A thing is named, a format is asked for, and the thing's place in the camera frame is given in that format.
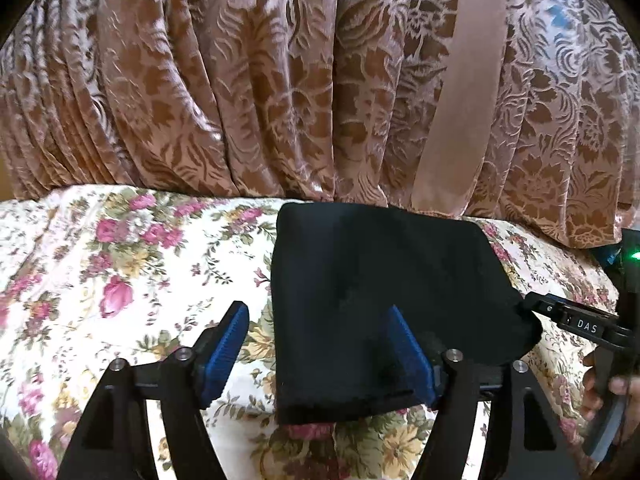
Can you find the person's right hand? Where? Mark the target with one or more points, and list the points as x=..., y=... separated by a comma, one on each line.
x=611, y=406

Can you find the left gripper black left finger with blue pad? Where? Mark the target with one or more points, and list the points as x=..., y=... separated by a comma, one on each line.
x=112, y=439

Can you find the black pants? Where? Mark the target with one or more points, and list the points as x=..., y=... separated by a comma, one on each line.
x=338, y=269

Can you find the brown floral curtain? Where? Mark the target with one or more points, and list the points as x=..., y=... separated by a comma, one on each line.
x=522, y=110

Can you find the floral bed sheet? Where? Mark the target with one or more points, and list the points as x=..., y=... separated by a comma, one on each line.
x=96, y=271

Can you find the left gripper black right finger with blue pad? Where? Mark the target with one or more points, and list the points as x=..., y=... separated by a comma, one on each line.
x=524, y=439

